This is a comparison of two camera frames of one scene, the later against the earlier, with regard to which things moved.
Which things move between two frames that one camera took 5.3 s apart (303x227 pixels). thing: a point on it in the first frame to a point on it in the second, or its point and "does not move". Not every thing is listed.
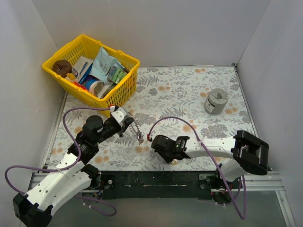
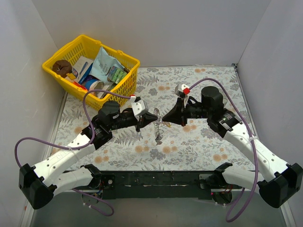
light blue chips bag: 103,63 does not move
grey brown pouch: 100,89 does not move
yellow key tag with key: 174,161 to 168,124
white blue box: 81,69 does not move
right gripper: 158,146 to 183,114
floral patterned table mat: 194,101 does not move
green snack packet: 116,74 does not move
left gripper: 126,124 to 138,121
